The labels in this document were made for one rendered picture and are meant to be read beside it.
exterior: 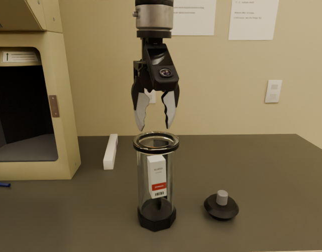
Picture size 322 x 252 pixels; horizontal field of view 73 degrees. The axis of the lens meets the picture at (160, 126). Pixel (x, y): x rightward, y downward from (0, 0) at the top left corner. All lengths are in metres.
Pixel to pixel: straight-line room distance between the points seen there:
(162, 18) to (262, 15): 0.80
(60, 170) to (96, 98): 0.46
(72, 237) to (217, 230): 0.35
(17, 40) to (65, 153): 0.36
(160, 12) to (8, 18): 0.40
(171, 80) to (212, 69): 0.75
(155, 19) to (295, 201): 0.63
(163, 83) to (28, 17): 0.41
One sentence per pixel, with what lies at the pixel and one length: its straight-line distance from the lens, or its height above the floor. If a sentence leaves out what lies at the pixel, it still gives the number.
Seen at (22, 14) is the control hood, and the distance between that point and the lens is 0.68.
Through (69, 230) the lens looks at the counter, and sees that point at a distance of 0.64.
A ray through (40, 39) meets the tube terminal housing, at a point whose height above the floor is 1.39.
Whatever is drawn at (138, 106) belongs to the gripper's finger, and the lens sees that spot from 0.47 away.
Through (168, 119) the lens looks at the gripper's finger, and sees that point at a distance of 0.50.
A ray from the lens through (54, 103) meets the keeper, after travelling 0.73.
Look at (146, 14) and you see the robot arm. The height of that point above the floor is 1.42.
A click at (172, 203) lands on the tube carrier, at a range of 0.57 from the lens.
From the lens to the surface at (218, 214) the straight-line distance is 0.61.
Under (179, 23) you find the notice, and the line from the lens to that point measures 1.09.
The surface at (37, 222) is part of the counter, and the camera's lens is 0.70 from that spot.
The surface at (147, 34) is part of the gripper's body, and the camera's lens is 0.45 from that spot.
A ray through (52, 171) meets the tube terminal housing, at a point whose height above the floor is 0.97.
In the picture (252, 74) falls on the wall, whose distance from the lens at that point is 1.19.
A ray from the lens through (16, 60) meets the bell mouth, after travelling 0.79.
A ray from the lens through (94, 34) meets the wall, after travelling 1.12.
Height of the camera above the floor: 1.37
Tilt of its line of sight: 20 degrees down
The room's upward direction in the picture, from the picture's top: straight up
